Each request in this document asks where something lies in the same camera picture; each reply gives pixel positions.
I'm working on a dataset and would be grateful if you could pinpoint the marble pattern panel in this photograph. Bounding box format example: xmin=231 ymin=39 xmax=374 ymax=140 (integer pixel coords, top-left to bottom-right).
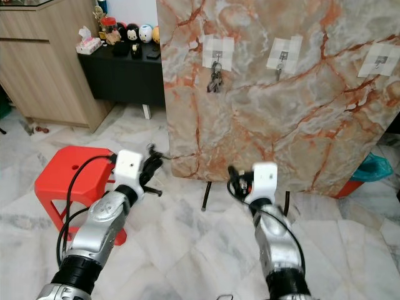
xmin=156 ymin=0 xmax=400 ymax=198

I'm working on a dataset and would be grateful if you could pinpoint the black low console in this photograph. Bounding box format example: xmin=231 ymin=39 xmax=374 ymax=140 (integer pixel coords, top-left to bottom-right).
xmin=78 ymin=42 xmax=166 ymax=108

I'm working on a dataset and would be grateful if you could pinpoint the red plastic stool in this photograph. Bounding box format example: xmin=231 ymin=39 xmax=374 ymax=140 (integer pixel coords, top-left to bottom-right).
xmin=34 ymin=146 xmax=129 ymax=246

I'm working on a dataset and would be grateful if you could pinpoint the hanging key bunch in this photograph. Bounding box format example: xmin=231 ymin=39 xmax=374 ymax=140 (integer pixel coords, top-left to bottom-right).
xmin=207 ymin=61 xmax=225 ymax=95

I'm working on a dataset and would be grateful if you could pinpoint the red bucket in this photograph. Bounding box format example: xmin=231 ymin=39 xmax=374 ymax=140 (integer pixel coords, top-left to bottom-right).
xmin=334 ymin=180 xmax=365 ymax=200

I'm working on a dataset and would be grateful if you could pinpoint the black wallet pouch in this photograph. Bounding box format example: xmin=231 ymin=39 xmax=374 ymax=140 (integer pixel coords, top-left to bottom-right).
xmin=112 ymin=44 xmax=129 ymax=59

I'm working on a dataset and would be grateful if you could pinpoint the white egg shaped toy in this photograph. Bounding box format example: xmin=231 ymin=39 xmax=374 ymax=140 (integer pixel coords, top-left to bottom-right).
xmin=139 ymin=24 xmax=154 ymax=43

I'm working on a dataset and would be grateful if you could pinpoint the black egg shaped toy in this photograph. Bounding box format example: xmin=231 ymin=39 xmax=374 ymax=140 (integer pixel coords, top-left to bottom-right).
xmin=126 ymin=24 xmax=141 ymax=43

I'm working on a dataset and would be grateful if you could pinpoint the teal bin liner bag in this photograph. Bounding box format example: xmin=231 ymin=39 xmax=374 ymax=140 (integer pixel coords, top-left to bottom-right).
xmin=350 ymin=152 xmax=395 ymax=184

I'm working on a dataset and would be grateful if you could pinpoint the pink white tissue box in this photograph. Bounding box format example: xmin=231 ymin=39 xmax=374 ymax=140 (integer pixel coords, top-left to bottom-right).
xmin=77 ymin=26 xmax=103 ymax=56

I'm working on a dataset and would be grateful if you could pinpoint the light wooden cabinet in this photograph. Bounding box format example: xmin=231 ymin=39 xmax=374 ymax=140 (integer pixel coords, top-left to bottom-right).
xmin=0 ymin=0 xmax=115 ymax=133

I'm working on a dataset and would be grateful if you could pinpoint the red lidded clear jar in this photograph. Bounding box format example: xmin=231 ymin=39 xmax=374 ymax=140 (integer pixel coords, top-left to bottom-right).
xmin=100 ymin=17 xmax=118 ymax=44

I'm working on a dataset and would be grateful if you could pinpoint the gold trophy figurine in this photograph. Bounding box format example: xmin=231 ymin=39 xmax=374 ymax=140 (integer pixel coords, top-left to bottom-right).
xmin=95 ymin=0 xmax=110 ymax=23

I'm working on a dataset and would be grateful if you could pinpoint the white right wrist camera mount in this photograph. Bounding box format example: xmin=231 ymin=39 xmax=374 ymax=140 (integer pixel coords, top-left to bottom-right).
xmin=245 ymin=162 xmax=278 ymax=204

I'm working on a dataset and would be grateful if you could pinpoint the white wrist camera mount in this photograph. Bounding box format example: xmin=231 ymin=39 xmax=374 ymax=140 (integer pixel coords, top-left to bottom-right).
xmin=113 ymin=149 xmax=144 ymax=196
xmin=245 ymin=162 xmax=278 ymax=204

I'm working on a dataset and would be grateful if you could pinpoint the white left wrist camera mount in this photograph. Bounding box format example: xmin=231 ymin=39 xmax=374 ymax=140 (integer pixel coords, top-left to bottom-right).
xmin=113 ymin=149 xmax=144 ymax=196

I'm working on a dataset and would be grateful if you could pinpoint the white taped wall hook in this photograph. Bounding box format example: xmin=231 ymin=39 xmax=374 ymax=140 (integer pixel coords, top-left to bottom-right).
xmin=358 ymin=42 xmax=398 ymax=79
xmin=266 ymin=36 xmax=304 ymax=81
xmin=202 ymin=34 xmax=236 ymax=70

